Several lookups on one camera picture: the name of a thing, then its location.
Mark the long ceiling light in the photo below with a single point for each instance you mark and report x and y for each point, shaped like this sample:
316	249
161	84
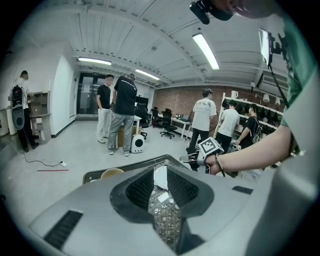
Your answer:
147	74
206	51
94	60

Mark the white round-window carrier box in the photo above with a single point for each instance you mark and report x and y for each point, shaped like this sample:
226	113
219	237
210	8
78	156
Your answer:
138	143

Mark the white kettle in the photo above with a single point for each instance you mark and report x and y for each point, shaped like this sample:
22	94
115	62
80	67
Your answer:
234	94

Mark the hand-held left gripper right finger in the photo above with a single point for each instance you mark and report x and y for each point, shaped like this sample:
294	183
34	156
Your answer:
185	191

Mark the white desk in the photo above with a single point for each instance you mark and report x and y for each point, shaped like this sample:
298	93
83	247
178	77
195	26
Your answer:
182	123

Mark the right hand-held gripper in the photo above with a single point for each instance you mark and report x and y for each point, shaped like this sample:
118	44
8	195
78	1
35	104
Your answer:
210	147

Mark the white plate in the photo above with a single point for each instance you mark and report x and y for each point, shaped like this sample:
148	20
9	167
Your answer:
160	178

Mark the beige plate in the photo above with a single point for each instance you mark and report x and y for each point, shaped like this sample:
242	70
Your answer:
112	173

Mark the black double door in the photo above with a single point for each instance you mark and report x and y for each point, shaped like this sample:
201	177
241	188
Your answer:
87	93

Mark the grey oval speaker case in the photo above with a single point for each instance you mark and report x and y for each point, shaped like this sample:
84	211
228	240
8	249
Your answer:
18	117

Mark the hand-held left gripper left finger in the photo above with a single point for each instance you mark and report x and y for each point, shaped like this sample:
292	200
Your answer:
136	191

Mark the chest-mounted phone with bracket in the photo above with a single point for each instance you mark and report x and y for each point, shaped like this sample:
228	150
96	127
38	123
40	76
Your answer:
268	46

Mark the white shelf with black items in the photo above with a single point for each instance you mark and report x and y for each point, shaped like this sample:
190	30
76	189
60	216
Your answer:
267	115

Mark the grey shelf cabinet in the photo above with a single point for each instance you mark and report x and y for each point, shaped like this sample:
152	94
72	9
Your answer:
41	112

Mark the person's right forearm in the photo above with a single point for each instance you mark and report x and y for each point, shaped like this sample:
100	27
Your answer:
255	150

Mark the black head-worn camera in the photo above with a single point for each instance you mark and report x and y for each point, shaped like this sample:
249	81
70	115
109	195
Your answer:
205	8

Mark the white lamp shade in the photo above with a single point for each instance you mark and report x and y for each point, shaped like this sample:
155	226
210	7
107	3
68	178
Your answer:
266	97

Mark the person's right hand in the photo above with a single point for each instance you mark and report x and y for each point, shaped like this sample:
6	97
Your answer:
212	165

